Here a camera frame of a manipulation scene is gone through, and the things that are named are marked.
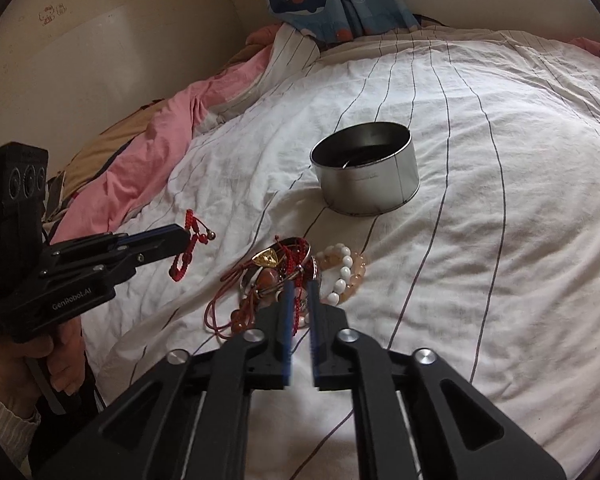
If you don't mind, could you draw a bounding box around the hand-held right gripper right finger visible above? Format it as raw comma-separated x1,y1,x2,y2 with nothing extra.
307,282,567,480

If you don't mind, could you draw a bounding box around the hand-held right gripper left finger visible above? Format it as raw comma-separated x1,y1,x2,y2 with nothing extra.
32,280,297,480

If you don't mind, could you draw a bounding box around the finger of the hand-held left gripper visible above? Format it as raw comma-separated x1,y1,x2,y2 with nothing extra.
41,233,192,287
43,225,191,262

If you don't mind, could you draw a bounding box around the red woven bracelet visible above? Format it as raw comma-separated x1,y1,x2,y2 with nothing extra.
168,208,219,283

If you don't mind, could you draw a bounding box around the red cord amber pendant necklace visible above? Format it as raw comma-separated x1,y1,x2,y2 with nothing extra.
204,234,315,339

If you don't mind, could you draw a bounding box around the white and orange bead bracelet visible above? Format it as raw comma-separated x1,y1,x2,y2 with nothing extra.
314,243,370,307

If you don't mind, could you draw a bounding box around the round silver tin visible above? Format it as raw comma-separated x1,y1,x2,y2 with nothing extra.
309,122,421,217

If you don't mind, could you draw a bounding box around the person's left forearm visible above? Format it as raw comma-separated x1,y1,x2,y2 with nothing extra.
0,374,42,472

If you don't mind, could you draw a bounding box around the person's left hand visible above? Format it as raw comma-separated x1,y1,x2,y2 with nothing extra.
0,316,88,421

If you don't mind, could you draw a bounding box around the pink blanket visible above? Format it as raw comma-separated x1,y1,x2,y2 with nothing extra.
54,24,282,242

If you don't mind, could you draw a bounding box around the tan blanket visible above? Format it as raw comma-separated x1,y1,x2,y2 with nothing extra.
44,104,157,182

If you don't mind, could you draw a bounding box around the white striped duvet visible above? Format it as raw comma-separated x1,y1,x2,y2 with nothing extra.
49,24,600,480

